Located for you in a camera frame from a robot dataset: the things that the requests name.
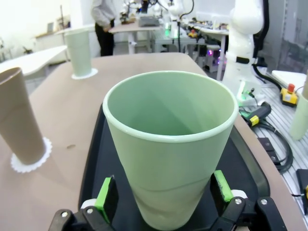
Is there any green plastic cup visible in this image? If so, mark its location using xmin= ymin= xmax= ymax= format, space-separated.
xmin=288 ymin=92 xmax=308 ymax=141
xmin=102 ymin=70 xmax=240 ymax=231
xmin=64 ymin=30 xmax=93 ymax=77

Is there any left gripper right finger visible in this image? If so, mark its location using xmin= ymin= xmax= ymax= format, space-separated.
xmin=209 ymin=169 xmax=288 ymax=231

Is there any person in grey shirt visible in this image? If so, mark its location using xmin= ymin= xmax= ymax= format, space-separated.
xmin=90 ymin=0 xmax=119 ymax=57

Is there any grey slotted aluminium platform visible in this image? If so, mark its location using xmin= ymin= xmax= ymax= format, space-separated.
xmin=240 ymin=81 xmax=308 ymax=231

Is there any large white table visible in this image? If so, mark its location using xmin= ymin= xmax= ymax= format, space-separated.
xmin=0 ymin=45 xmax=68 ymax=78

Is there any coiled black cable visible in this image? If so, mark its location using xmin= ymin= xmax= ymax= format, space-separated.
xmin=240 ymin=108 xmax=295 ymax=172

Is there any black plastic tray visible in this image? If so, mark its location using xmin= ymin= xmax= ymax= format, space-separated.
xmin=78 ymin=103 xmax=270 ymax=231

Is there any yellow emergency stop button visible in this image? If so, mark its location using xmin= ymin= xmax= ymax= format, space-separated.
xmin=280 ymin=83 xmax=299 ymax=108

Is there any black yellow handheld scanner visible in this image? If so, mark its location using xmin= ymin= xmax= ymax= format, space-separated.
xmin=242 ymin=101 xmax=272 ymax=127

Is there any beige background desk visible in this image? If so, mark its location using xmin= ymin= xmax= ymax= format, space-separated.
xmin=107 ymin=23 xmax=162 ymax=55

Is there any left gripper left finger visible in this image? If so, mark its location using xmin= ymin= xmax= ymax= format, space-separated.
xmin=51 ymin=175 xmax=120 ymax=231

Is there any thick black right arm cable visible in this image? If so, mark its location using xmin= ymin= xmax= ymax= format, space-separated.
xmin=252 ymin=0 xmax=289 ymax=92

